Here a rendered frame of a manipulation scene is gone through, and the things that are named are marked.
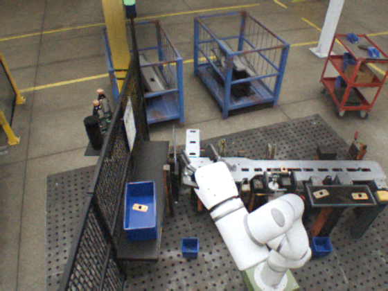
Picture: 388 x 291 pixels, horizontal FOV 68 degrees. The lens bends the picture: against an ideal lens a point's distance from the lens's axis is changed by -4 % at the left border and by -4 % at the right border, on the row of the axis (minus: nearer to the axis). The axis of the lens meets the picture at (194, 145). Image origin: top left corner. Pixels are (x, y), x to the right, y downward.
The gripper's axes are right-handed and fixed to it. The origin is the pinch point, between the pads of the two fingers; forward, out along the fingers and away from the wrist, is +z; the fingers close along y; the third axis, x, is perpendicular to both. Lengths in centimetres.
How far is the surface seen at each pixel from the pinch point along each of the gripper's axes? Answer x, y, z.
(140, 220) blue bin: 100, -23, 8
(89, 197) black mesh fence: 57, 13, 15
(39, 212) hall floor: 259, 2, 82
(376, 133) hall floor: 100, -369, 3
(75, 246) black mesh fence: 54, 25, -2
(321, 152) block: 55, -148, -2
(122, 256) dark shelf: 100, -6, -6
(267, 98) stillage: 154, -283, 112
